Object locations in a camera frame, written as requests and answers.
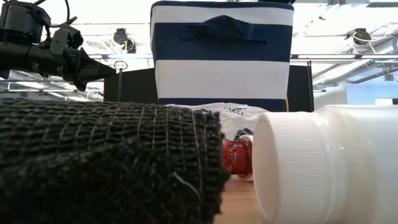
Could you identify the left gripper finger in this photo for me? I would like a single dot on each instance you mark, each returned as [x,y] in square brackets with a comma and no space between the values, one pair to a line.
[91,67]
[88,80]

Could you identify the black bandage roll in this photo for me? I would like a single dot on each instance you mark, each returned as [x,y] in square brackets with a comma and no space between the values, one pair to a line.
[109,161]

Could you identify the white printed plastic pouch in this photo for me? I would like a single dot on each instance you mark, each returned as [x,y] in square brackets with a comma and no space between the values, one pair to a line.
[236,119]

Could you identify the white plastic bottle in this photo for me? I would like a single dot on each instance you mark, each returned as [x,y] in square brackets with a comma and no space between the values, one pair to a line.
[326,165]

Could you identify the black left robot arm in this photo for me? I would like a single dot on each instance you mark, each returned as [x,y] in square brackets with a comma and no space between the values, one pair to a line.
[18,28]

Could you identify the navy white striped fabric bin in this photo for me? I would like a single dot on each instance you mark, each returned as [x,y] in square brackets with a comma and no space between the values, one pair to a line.
[222,74]

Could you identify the black overhead fixture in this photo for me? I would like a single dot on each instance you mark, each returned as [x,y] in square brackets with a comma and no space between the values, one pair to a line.
[122,36]
[360,35]

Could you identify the black partition panel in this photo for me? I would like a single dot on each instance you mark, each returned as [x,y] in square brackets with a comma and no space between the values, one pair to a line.
[133,85]

